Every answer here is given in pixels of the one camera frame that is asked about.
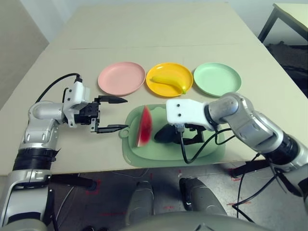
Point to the grey robot left leg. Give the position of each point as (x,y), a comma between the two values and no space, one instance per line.
(140,202)

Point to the grey robot torso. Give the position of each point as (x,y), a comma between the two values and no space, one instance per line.
(183,222)

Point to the dark green avocado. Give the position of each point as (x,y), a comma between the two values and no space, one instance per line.
(166,134)

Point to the yellow banana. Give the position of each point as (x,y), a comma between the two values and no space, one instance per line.
(166,80)

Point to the grey robot leg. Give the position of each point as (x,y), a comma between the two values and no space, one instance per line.
(140,202)
(202,197)

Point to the beige side table black legs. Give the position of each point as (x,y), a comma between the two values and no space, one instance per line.
(293,16)

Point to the red watermelon slice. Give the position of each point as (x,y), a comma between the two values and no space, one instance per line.
(145,127)

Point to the green silicone cutting mat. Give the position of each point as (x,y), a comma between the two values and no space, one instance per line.
(163,154)

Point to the black table support beam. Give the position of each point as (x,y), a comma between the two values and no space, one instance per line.
(72,181)
(250,167)

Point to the mint green plate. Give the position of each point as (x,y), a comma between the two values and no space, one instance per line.
(214,77)

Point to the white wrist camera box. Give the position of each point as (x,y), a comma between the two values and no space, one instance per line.
(185,110)
(77,96)

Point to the yellow plate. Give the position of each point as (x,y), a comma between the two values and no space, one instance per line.
(168,69)

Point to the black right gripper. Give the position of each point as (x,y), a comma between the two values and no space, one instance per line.
(199,133)

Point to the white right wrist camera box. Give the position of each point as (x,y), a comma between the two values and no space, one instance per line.
(185,110)

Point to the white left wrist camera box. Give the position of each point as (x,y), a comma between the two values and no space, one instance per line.
(77,96)

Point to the grey robot right leg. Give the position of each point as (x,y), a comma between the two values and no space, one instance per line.
(202,197)

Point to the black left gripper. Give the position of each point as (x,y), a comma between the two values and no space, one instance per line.
(87,114)

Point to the pink plate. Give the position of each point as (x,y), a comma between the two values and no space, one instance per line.
(120,77)

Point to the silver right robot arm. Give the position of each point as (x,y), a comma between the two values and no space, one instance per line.
(252,125)

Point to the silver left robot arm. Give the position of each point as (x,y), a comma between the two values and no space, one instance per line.
(41,115)

